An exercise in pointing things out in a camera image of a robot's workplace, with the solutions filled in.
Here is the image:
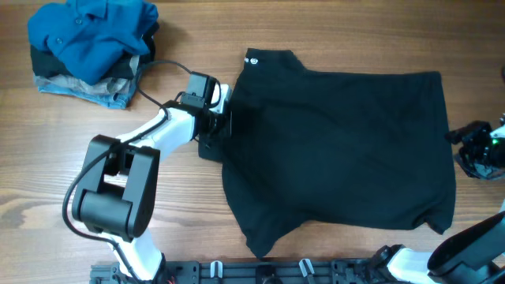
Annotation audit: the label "beige folded garment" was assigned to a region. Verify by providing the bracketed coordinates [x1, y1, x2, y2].
[32, 55, 140, 95]

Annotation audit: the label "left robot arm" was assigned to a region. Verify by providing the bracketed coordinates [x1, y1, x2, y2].
[62, 72, 232, 283]

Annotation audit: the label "blue button shirt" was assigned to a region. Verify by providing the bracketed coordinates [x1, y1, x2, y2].
[28, 0, 159, 84]

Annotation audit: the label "light blue denim garment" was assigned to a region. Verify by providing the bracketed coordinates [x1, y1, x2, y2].
[33, 75, 136, 109]

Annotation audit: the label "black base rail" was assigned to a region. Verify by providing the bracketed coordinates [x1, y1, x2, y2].
[88, 258, 441, 284]

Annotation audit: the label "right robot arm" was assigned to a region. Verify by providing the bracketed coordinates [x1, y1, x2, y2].
[369, 118, 504, 283]

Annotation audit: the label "black polo shirt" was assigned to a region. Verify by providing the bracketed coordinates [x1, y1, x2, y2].
[198, 49, 456, 258]

